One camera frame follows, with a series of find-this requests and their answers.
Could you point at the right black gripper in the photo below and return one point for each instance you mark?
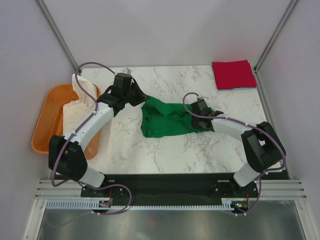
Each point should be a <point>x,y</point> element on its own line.
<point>194,124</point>

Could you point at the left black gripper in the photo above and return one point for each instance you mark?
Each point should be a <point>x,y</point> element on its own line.
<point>141,97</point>

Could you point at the green t shirt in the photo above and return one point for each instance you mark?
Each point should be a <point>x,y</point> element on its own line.
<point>160,119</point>

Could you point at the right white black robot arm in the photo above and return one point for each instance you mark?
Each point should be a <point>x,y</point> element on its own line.
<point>263,149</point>

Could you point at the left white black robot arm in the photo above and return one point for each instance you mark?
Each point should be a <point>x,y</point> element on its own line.
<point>66,153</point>

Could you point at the folded light blue t shirt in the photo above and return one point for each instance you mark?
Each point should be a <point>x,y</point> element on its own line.
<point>234,80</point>

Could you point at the folded red t shirt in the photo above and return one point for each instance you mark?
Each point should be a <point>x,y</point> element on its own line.
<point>232,65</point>

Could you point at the white crumpled t shirt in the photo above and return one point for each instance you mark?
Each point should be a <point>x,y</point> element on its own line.
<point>75,111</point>

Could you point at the orange plastic basket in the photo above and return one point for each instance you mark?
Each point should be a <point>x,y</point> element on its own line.
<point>50,120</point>

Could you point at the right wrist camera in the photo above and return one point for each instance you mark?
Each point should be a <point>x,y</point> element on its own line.
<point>201,97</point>

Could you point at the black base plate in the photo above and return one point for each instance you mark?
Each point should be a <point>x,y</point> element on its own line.
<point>112,180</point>

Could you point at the aluminium frame rail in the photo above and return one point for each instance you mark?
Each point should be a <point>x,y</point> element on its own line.
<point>220,189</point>

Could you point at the white slotted cable duct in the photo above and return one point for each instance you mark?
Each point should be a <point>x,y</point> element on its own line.
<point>95,204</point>

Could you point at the right aluminium corner post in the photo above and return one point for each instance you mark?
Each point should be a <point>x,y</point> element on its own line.
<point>276,33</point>

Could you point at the aluminium corner post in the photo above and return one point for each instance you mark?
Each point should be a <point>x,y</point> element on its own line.
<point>276,33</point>
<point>56,33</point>

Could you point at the left aluminium corner post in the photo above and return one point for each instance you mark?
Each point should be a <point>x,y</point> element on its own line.
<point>56,33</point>

